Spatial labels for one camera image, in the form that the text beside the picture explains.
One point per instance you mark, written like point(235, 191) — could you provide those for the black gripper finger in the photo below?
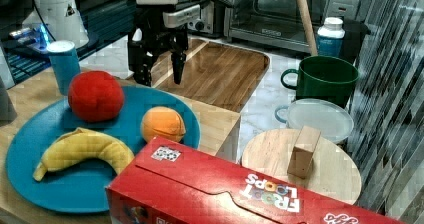
point(178, 62)
point(143, 64)

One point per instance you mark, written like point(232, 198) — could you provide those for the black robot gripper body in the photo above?
point(151, 36)

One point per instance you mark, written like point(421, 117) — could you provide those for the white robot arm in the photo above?
point(179, 11)

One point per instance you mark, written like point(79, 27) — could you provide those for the wooden serving tray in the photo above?
point(216, 74)

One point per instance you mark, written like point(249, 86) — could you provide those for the red plush apple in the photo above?
point(95, 96)

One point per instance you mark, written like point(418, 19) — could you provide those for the orange plush fruit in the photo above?
point(164, 122)

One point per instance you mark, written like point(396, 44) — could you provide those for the blue shaker white cap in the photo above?
point(64, 61)

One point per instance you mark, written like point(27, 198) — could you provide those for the yellow plush banana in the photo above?
point(80, 145)

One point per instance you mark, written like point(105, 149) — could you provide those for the silver toaster oven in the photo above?
point(271, 22)

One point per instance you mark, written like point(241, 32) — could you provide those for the red Froot Loops box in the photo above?
point(170, 183)

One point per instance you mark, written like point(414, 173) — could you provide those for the green mug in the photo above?
point(322, 77)

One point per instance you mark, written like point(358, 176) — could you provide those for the white bottle blue label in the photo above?
point(330, 37)

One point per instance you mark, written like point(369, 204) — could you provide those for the jar with wooden lid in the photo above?
point(332, 173)

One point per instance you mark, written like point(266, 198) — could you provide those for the black round container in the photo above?
point(355, 32)

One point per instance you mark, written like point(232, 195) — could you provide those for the wooden rolling pin handle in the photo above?
point(307, 25)

